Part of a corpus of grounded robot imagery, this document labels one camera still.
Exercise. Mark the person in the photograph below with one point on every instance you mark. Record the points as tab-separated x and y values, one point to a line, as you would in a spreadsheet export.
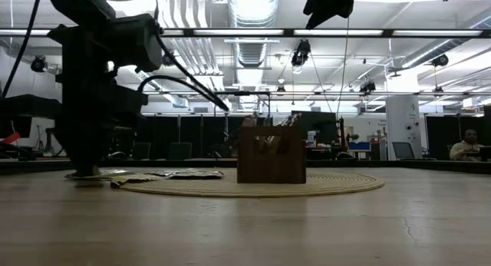
249	121
466	143

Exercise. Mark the black partition wall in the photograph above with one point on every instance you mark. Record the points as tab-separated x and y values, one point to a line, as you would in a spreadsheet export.
165	132
437	135

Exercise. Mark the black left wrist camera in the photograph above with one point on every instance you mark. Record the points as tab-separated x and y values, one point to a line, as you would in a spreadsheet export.
126	105

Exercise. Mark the black metal scaffold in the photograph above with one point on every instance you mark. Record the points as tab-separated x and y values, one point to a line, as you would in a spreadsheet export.
307	93

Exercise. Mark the white rectangular air duct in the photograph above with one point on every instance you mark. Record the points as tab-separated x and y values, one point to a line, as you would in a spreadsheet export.
176	101

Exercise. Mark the blue bin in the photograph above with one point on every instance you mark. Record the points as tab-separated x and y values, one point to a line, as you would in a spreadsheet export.
359	146

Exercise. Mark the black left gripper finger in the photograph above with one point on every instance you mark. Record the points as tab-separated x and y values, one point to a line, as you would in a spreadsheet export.
74	151
91	151

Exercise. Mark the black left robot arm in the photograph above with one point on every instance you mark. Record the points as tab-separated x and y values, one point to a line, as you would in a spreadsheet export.
84	5

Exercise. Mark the brown wooden tea box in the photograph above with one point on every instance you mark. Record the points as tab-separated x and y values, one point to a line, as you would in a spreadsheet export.
270	168

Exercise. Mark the round woven placemat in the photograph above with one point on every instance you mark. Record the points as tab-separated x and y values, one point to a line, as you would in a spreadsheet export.
337	183

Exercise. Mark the black monitor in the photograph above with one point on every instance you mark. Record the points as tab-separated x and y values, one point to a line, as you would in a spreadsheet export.
318	126
17	128

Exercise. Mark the orange white tea packet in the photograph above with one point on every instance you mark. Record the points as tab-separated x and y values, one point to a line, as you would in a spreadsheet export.
291	119

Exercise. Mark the grey office chair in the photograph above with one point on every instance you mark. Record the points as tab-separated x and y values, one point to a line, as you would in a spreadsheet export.
403	150

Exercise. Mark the black overhead crossbeam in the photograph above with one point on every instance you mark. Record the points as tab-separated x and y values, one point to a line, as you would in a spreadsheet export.
287	32

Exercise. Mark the white pillar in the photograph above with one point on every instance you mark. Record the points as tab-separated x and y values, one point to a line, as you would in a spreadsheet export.
403	132

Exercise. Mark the dark green chair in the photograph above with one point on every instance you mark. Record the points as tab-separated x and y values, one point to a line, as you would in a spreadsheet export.
180	151
141	151

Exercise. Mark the hanging black camera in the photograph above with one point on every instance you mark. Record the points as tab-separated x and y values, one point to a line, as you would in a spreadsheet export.
165	61
301	53
440	60
367	87
38	63

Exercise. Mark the silver ventilation duct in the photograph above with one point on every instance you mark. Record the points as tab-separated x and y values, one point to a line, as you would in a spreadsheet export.
253	9

